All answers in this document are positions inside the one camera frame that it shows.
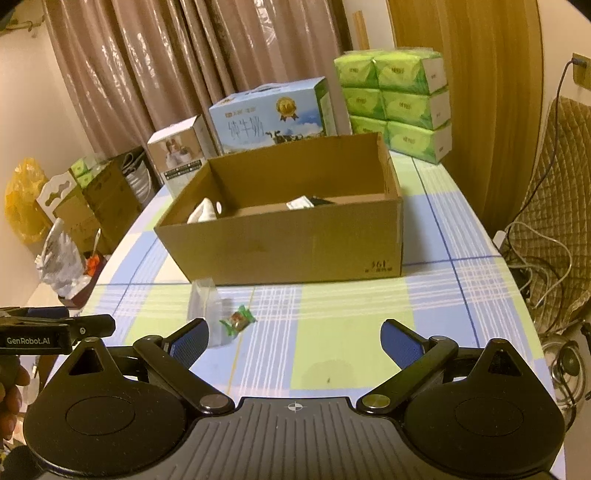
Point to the plaid tablecloth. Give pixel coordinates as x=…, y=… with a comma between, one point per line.
x=346, y=323

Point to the clear plastic container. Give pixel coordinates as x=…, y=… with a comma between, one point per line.
x=203, y=304

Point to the clear packet of black pins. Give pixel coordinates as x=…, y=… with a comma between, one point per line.
x=304, y=202

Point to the white plastic bag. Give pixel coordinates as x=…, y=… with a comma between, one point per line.
x=60, y=258

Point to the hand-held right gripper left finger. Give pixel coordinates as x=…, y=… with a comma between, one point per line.
x=191, y=342

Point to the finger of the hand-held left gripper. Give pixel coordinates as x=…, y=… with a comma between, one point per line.
x=41, y=313
x=92, y=326

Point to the yellow curtain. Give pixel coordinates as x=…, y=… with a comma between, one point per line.
x=466, y=92

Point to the stack of green tissue packs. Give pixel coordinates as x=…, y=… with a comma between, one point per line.
x=397, y=101

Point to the black chair base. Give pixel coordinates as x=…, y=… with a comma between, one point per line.
x=568, y=364

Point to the small orange object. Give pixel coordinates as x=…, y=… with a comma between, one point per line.
x=93, y=264

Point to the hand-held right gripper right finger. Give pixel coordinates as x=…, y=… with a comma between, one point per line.
x=401, y=342

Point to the small green tissue pack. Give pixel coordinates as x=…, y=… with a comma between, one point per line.
x=84, y=170

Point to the yellow plastic bag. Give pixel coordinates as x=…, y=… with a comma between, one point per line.
x=23, y=203

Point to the white appliance box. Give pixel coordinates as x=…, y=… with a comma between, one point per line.
x=180, y=157

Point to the tall brown cardboard box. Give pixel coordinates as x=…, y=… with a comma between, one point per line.
x=113, y=203

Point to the wooden stick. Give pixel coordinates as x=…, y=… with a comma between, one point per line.
x=361, y=30

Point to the brown curtain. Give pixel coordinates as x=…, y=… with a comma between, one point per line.
x=161, y=64

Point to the striped shopping bag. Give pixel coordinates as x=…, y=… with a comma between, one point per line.
x=137, y=177

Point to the person's left hand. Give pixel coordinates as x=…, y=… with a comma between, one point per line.
x=11, y=401

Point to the chair with quilted cover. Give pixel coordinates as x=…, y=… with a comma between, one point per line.
x=563, y=184

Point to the wall socket with plug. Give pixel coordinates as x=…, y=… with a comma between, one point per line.
x=581, y=69

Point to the green candy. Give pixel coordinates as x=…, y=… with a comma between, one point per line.
x=238, y=319

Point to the blue milk carton box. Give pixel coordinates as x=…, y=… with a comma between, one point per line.
x=258, y=120

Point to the white tissue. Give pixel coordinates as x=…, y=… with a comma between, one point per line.
x=203, y=212

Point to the low brown cardboard box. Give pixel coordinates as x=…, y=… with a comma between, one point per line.
x=76, y=226

